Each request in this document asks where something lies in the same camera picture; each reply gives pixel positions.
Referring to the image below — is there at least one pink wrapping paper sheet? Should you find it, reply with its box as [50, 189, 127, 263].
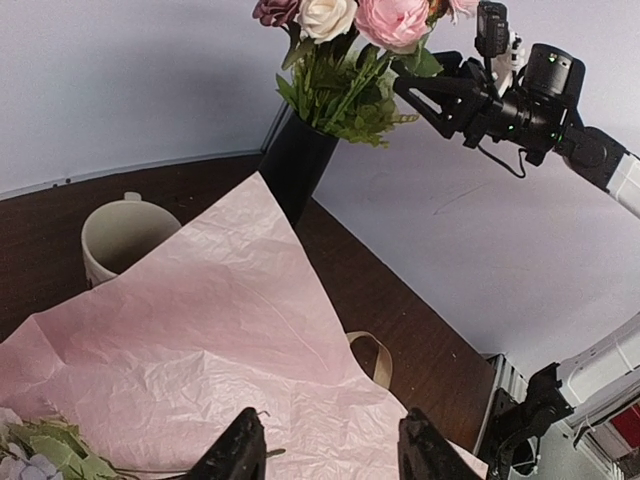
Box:
[0, 171, 489, 480]

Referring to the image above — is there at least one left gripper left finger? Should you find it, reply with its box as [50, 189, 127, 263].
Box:
[187, 407, 267, 480]

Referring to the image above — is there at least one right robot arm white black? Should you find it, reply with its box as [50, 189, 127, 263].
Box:
[392, 43, 639, 214]

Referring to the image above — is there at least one green fern white flower bunch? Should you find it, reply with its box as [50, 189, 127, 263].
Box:
[276, 43, 418, 147]

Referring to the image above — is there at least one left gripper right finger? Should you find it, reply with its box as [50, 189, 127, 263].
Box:
[398, 408, 485, 480]

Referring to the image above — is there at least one blue hydrangea flower bunch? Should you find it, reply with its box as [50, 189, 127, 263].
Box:
[1, 408, 121, 479]

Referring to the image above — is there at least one beige floral mug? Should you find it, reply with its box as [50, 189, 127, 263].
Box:
[80, 192, 181, 288]

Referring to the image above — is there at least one pink peony flower stem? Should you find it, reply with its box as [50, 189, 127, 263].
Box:
[319, 0, 481, 131]

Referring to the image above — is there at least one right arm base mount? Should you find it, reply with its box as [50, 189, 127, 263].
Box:
[477, 354, 575, 479]

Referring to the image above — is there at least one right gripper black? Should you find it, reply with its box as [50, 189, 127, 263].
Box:
[393, 51, 502, 148]

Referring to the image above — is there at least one tan satin ribbon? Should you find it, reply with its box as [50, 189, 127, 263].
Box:
[344, 330, 394, 391]

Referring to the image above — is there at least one black cylindrical vase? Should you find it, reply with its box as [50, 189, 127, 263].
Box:
[258, 113, 339, 227]

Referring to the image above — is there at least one brown pink flower bunch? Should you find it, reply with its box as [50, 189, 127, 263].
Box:
[252, 1, 358, 128]

